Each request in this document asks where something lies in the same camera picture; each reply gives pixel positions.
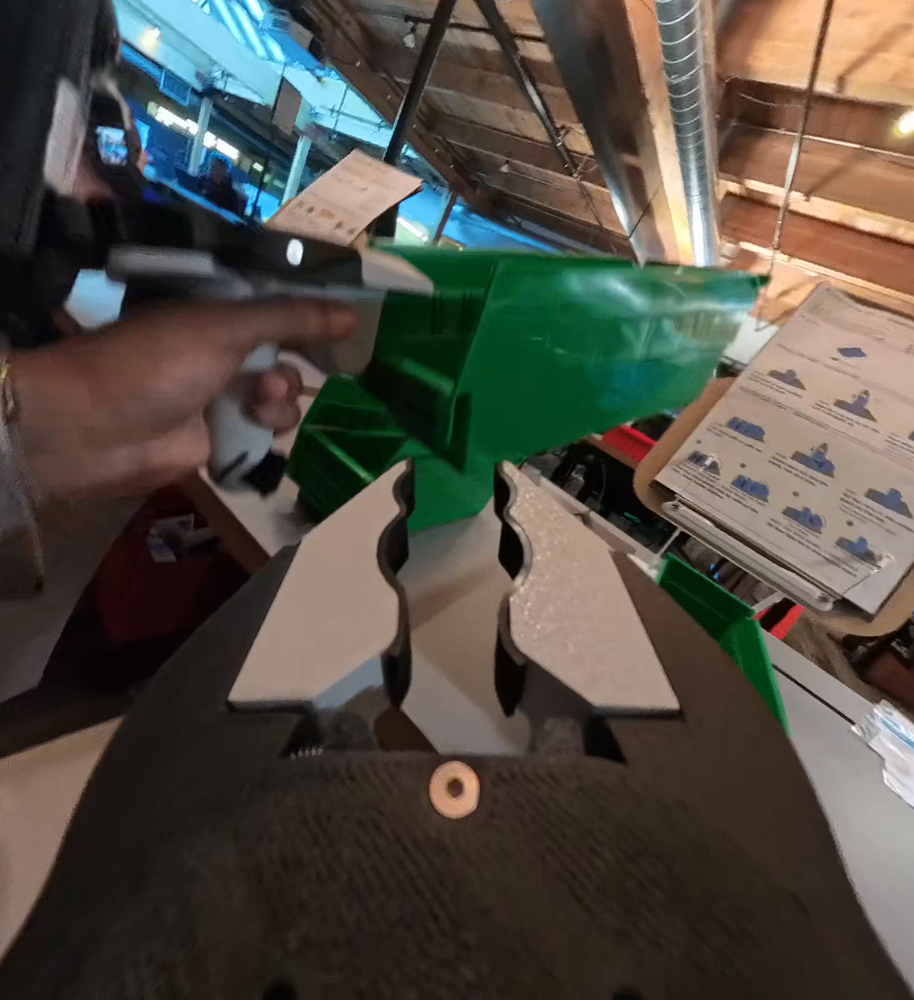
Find person's trouser leg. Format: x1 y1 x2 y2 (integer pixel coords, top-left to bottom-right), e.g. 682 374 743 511
0 719 122 1000

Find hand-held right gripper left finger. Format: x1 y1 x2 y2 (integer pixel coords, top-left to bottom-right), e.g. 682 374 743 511
226 458 417 714

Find red bag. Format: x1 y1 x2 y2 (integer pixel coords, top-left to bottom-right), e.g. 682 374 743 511
90 492 247 642

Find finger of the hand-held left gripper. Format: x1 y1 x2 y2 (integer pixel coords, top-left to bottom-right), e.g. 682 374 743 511
304 248 436 376

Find person's left hand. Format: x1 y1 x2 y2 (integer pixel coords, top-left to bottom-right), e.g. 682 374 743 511
15 301 360 501

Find person's white shirt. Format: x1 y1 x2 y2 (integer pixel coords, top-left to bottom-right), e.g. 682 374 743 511
0 547 153 720

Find wooden document stand white base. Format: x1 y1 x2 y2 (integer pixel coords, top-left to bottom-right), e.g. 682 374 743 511
632 281 914 638

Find silver ribbed duct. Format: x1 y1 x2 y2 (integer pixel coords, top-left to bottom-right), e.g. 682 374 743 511
654 0 719 267

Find red plastic bin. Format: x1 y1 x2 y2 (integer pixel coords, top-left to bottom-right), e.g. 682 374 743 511
601 426 657 466

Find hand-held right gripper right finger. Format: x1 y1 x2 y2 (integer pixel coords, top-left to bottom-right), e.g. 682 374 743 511
493 459 683 718

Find black disc floor lamp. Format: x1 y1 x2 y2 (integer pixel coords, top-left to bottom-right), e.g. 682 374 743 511
379 0 458 239

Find grey desk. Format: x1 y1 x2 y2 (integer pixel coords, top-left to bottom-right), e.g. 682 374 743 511
183 461 914 1000

